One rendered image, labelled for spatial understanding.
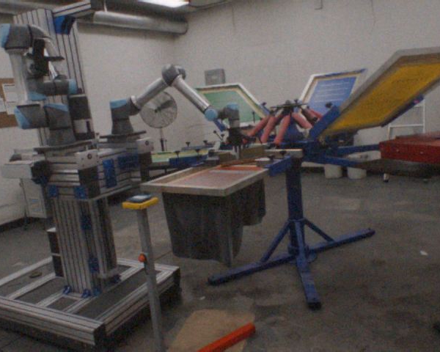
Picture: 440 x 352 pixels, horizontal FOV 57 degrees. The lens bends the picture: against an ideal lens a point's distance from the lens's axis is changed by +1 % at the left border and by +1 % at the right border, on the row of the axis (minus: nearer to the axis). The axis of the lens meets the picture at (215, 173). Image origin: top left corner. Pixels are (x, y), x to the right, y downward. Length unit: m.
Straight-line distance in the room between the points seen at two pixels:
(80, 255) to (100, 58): 4.51
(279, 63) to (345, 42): 1.09
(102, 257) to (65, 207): 0.40
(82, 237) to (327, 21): 5.11
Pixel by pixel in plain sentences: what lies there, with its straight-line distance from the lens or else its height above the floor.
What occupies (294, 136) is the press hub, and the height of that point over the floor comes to 1.06.
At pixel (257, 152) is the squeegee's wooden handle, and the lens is 2.53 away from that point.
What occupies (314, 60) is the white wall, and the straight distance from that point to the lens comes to 6.73.
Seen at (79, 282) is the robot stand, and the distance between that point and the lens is 2.93.
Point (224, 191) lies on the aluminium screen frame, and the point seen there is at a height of 0.98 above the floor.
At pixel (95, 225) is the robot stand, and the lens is 2.70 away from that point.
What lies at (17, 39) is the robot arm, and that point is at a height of 1.82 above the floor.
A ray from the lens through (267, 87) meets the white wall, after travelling 7.07.
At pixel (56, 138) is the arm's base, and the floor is 1.30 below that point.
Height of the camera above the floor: 1.44
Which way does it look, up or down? 11 degrees down
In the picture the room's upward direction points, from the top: 6 degrees counter-clockwise
